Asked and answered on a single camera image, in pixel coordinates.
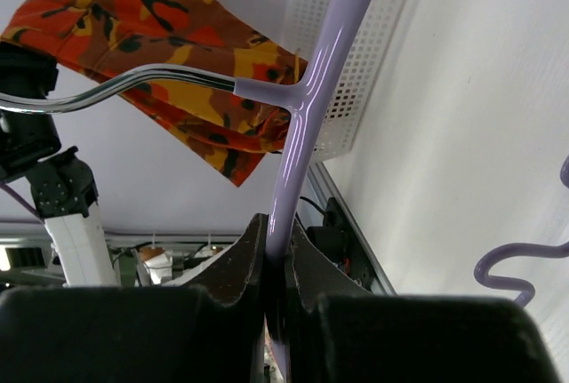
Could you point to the lilac plastic hanger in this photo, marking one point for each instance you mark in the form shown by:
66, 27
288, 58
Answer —
304, 101

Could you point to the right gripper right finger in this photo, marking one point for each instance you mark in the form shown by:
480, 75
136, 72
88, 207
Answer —
339, 332

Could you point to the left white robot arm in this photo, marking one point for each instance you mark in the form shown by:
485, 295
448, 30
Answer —
63, 187

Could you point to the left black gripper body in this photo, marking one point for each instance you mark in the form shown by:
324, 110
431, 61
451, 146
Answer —
26, 79

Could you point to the white plastic basket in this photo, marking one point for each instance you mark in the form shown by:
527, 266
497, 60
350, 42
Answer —
302, 24

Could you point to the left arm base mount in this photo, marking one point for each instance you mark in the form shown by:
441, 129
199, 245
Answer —
337, 240

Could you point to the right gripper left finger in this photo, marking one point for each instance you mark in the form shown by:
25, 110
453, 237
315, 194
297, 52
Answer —
209, 329

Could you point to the orange camouflage trousers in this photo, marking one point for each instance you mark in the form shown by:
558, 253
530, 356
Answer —
102, 39

